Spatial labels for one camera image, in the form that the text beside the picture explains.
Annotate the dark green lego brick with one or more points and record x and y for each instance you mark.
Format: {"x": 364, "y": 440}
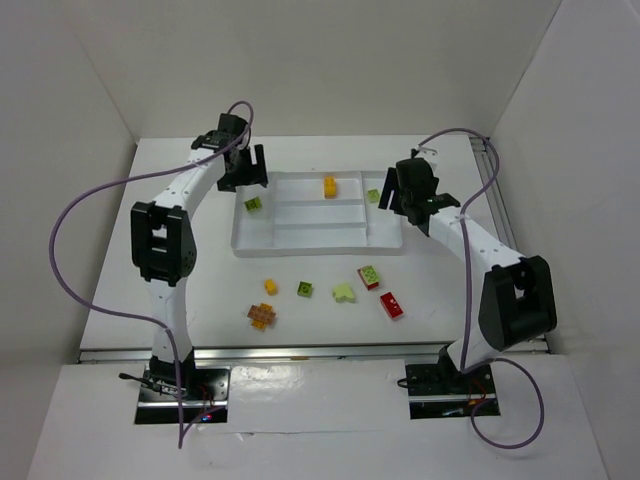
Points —
{"x": 305, "y": 289}

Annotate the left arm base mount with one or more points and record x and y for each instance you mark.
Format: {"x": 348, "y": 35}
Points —
{"x": 205, "y": 401}

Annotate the yellow tall lego brick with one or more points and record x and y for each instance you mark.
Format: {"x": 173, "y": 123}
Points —
{"x": 329, "y": 187}

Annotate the small yellow lego brick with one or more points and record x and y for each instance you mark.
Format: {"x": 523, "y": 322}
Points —
{"x": 271, "y": 287}

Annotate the aluminium rail right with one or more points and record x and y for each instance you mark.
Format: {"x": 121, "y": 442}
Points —
{"x": 486, "y": 164}

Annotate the white divided sorting tray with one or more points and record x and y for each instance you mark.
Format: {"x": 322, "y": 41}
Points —
{"x": 296, "y": 219}

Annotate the light green lego brick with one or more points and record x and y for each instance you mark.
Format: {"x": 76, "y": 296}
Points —
{"x": 253, "y": 205}

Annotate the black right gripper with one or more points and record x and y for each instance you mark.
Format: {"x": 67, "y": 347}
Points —
{"x": 396, "y": 190}

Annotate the orange yellow lego cross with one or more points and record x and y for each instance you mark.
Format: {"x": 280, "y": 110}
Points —
{"x": 261, "y": 316}

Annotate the red lego with green top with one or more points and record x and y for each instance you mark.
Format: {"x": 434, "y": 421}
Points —
{"x": 369, "y": 277}

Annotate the aluminium rail front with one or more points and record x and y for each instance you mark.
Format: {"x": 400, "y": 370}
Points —
{"x": 273, "y": 353}

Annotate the aluminium rail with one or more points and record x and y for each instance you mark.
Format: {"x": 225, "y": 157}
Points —
{"x": 486, "y": 164}
{"x": 273, "y": 353}

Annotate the pale green large lego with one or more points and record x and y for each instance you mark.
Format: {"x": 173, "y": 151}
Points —
{"x": 343, "y": 293}

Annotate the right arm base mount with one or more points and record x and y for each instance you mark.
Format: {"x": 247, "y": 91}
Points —
{"x": 439, "y": 391}

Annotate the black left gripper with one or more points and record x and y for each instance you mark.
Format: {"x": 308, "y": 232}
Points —
{"x": 242, "y": 176}

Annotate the red lego brick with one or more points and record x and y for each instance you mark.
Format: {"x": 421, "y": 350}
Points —
{"x": 391, "y": 306}

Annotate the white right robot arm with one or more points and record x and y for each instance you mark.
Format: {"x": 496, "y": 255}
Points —
{"x": 509, "y": 296}

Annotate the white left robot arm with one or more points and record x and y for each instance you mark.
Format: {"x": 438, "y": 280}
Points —
{"x": 163, "y": 245}

